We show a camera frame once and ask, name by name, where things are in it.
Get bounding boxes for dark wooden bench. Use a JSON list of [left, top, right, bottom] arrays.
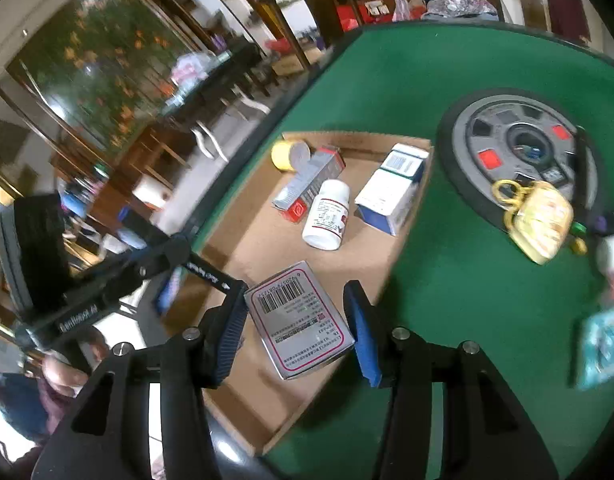
[[162, 42, 275, 121]]

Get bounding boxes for wooden side table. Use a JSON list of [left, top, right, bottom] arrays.
[[87, 125, 198, 231]]

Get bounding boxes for black marker green cap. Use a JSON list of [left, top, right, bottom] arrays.
[[573, 127, 605, 236]]

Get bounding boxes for white pill bottle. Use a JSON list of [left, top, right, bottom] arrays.
[[302, 179, 351, 251]]

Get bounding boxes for wooden armchair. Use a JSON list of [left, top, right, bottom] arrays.
[[212, 0, 338, 71]]

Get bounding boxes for person's left hand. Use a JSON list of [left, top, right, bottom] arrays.
[[40, 332, 105, 401]]

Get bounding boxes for pink plastic bag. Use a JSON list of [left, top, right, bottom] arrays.
[[392, 0, 425, 23]]

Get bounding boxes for red grey medicine box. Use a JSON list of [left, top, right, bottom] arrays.
[[272, 146, 347, 223]]

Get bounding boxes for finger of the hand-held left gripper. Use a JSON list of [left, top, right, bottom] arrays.
[[118, 207, 173, 251], [132, 235, 250, 306]]

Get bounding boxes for black marker yellow caps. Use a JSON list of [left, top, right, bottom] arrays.
[[568, 202, 614, 257]]

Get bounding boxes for white red bottle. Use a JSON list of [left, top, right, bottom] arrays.
[[597, 232, 614, 306]]

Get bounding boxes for brown cardboard tray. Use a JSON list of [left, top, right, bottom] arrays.
[[152, 132, 434, 456]]

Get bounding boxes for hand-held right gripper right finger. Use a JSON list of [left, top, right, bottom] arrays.
[[342, 280, 560, 480]]

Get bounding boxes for blue white medicine box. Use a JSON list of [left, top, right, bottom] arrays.
[[354, 143, 432, 237]]

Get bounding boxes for teal packet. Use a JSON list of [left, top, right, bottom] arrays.
[[574, 305, 614, 391]]

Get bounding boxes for silver medicine box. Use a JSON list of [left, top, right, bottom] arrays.
[[243, 260, 356, 381]]

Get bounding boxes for orange flower painting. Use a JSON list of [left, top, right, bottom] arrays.
[[4, 0, 208, 153]]

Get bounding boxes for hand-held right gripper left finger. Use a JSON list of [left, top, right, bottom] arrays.
[[32, 280, 250, 480]]

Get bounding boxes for white mug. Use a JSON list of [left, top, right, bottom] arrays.
[[492, 179, 575, 265]]

